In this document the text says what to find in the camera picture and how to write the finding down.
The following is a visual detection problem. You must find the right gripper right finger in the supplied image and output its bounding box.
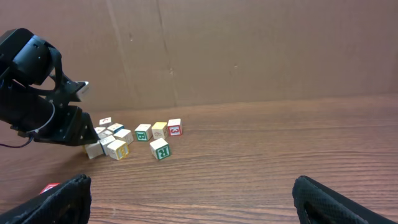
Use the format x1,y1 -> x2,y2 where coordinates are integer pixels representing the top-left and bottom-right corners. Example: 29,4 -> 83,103
292,175 -> 397,224

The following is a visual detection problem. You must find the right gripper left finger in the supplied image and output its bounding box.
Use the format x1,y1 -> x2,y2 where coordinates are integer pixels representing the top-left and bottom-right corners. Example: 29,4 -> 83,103
1,174 -> 91,224

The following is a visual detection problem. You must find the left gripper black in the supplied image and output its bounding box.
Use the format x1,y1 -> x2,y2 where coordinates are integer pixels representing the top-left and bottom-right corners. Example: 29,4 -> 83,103
32,75 -> 99,146

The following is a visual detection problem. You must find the red number three block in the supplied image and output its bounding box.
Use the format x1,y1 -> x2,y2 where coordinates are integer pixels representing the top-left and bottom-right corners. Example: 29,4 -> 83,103
40,183 -> 60,194

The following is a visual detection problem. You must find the blue-sided block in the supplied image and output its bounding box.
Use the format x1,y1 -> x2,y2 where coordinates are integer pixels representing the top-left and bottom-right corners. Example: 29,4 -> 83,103
99,135 -> 116,156

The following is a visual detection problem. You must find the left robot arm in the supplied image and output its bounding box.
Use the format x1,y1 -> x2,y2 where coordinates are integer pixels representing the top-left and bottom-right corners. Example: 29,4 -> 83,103
1,28 -> 99,146

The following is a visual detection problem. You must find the white block blue print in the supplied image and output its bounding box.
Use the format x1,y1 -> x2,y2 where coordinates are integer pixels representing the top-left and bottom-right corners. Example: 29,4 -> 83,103
95,127 -> 106,134

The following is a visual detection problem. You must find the white block orange side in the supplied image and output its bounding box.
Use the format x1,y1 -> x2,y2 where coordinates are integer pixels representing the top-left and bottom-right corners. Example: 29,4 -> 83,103
83,141 -> 103,159

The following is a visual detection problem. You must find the white block centre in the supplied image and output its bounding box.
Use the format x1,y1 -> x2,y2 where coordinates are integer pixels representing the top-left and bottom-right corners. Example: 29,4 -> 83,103
98,129 -> 113,139

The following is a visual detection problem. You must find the top red picture block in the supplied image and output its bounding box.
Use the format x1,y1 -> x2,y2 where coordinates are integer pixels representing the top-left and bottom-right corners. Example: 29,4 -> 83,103
99,117 -> 113,128

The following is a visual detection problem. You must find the yellow-sided block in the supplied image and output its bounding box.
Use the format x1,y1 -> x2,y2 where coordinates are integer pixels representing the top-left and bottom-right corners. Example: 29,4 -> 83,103
107,139 -> 130,161

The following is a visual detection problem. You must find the green letter B block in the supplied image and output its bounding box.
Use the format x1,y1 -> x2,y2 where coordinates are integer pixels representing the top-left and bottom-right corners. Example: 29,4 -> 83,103
134,124 -> 153,141

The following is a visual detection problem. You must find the yellow top block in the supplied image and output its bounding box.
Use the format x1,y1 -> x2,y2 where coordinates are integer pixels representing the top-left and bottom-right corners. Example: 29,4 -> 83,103
152,121 -> 168,139

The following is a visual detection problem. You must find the green letter R block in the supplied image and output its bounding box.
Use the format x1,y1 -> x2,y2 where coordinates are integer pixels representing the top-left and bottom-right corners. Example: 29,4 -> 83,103
150,138 -> 171,160

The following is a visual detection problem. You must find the cardboard backdrop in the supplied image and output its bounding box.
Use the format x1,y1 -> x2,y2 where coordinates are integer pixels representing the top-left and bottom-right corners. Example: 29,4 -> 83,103
1,0 -> 397,111

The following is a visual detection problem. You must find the red-sided block far right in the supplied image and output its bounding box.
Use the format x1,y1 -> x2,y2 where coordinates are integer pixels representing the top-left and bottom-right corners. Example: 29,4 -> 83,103
167,118 -> 183,136

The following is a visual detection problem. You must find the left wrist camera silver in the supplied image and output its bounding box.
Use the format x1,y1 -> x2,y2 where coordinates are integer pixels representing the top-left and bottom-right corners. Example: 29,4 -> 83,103
76,82 -> 90,102

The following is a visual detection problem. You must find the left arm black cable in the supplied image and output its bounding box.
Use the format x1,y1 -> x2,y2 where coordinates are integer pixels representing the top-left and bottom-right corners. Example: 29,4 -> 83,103
0,133 -> 34,149

